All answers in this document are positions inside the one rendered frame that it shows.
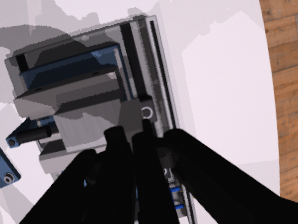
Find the dark grey block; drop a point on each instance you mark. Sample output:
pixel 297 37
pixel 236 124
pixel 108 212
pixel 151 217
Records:
pixel 82 125

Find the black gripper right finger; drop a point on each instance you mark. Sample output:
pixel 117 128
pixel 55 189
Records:
pixel 226 192

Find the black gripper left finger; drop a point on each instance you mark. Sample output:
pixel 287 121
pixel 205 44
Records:
pixel 113 196

